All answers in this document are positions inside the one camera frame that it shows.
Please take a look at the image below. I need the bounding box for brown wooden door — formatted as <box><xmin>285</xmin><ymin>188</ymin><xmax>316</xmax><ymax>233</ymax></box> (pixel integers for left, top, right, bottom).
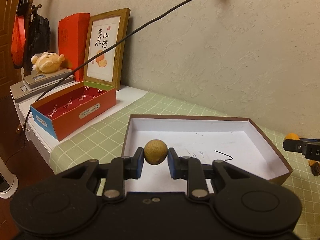
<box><xmin>0</xmin><ymin>0</ymin><xmax>28</xmax><ymax>98</ymax></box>

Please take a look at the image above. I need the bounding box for red cloth book box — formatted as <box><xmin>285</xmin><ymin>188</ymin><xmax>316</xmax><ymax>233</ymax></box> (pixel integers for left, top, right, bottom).
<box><xmin>30</xmin><ymin>81</ymin><xmax>116</xmax><ymax>140</ymax></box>

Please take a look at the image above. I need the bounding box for wooden framed calligraphy picture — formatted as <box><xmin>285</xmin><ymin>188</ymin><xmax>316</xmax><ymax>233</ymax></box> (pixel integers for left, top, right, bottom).
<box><xmin>84</xmin><ymin>8</ymin><xmax>130</xmax><ymax>90</ymax></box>

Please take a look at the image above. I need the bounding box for red hanging bag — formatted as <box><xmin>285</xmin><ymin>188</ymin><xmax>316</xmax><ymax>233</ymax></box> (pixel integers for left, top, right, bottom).
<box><xmin>11</xmin><ymin>15</ymin><xmax>26</xmax><ymax>69</ymax></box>

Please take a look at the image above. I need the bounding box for wooden coat rack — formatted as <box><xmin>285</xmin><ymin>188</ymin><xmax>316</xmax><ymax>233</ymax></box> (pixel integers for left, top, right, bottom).
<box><xmin>23</xmin><ymin>0</ymin><xmax>36</xmax><ymax>76</ymax></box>

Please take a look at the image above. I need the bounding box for tan round longan fruit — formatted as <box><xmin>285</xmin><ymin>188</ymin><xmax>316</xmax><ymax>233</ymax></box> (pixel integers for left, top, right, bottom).
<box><xmin>144</xmin><ymin>139</ymin><xmax>168</xmax><ymax>165</ymax></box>

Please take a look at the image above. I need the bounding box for green checked tablecloth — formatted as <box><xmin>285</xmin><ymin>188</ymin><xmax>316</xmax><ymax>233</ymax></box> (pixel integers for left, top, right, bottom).
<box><xmin>48</xmin><ymin>92</ymin><xmax>319</xmax><ymax>239</ymax></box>

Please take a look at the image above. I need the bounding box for red paper envelope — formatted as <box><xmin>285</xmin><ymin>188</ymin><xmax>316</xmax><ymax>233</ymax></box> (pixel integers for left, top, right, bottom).
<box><xmin>58</xmin><ymin>12</ymin><xmax>90</xmax><ymax>70</ymax></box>

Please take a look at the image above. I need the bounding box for dark water chestnut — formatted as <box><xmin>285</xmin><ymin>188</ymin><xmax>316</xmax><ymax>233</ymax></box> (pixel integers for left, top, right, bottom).
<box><xmin>309</xmin><ymin>160</ymin><xmax>320</xmax><ymax>176</ymax></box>

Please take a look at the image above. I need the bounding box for yellow plush bear toy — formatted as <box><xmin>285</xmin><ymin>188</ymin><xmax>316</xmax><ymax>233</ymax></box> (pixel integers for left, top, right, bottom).
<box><xmin>31</xmin><ymin>51</ymin><xmax>65</xmax><ymax>73</ymax></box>

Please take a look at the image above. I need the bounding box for black cable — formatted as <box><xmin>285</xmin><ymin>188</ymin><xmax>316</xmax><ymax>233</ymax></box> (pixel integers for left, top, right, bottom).
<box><xmin>24</xmin><ymin>0</ymin><xmax>224</xmax><ymax>136</ymax></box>

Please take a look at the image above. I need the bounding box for white shallow box brown rim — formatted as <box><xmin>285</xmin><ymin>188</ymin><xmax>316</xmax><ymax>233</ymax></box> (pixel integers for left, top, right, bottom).
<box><xmin>121</xmin><ymin>114</ymin><xmax>293</xmax><ymax>185</ymax></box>

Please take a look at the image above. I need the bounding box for small orange kumquat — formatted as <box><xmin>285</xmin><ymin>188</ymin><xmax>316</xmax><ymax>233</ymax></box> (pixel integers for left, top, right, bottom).
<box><xmin>284</xmin><ymin>133</ymin><xmax>300</xmax><ymax>140</ymax></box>

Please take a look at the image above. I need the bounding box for black hanging bag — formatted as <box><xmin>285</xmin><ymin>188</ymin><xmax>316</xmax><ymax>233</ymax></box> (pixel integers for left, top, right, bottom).
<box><xmin>24</xmin><ymin>13</ymin><xmax>51</xmax><ymax>73</ymax></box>

